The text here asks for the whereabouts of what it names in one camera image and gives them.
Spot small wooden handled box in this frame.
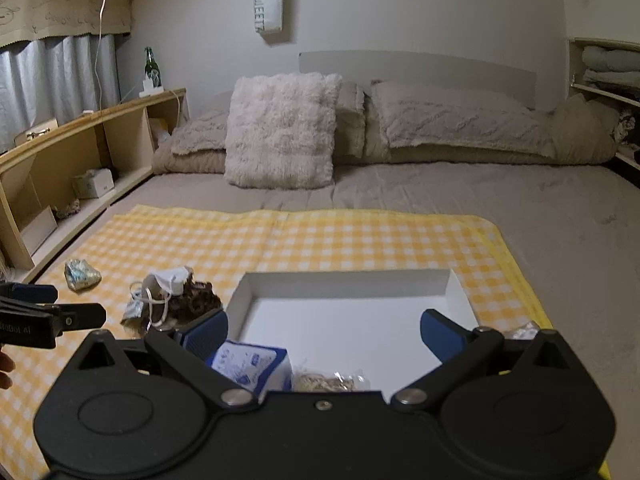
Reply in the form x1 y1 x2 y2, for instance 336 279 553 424
13 118 60 149

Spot crinkled clear plastic bag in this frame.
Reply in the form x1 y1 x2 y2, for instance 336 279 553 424
501 324 542 342

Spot pale tissue box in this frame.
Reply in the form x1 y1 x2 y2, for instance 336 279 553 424
72 168 114 200

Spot white cardboard box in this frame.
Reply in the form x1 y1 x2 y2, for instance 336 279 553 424
225 268 478 393

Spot blue white tissue packet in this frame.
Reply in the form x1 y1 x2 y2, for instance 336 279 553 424
206 340 293 392

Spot white charger stand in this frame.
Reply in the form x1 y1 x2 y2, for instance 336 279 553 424
137 77 167 99

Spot folded pale green blankets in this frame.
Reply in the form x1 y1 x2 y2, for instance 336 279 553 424
581 45 640 92

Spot small grey textured pillow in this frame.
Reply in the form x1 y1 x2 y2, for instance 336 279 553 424
170 109 236 156

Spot brown crumpled item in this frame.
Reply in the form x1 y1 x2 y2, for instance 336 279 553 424
52 198 82 220

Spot grey bed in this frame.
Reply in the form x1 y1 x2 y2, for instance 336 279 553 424
100 90 640 480

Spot clear bag of beige bands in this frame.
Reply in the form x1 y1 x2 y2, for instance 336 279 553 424
291 369 372 394

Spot beige rolled blanket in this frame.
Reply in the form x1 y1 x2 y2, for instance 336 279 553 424
151 92 622 177

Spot white hanging cable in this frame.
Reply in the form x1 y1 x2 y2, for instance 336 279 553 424
94 0 114 112

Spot fluffy white cushion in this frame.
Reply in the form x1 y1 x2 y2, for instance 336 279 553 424
223 72 344 190

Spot yellow checked mat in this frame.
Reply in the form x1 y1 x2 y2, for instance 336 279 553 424
0 203 613 479

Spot brown scrunchie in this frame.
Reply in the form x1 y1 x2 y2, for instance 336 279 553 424
162 280 222 328

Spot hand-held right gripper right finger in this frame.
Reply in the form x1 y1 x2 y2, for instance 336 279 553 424
390 309 576 413

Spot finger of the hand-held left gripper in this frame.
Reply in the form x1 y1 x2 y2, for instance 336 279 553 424
47 303 107 337
0 283 59 306

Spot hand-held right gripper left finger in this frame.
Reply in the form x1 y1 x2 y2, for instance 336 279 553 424
75 309 262 409

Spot white headboard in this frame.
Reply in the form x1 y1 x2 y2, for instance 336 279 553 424
299 50 537 112

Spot white face mask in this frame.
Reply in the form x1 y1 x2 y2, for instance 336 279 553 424
131 266 195 328

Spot white open shelf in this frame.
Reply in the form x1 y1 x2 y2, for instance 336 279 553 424
567 37 640 177

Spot green glass bottle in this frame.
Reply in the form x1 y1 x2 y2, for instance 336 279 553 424
144 46 160 87

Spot black white patterned cloth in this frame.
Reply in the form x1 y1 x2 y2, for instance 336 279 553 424
611 109 640 142

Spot beige board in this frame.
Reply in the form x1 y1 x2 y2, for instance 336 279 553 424
19 205 59 257

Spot large grey textured pillow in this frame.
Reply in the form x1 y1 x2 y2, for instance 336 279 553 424
369 80 559 159

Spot grey curtain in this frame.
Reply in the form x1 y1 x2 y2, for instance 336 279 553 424
0 34 122 155

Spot blue floral fabric pouch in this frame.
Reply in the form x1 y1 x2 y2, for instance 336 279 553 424
63 258 102 292

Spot wooden bedside shelf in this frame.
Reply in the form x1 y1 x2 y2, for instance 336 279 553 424
0 87 191 284

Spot beige printed valance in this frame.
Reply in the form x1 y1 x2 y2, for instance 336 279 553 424
0 0 134 52

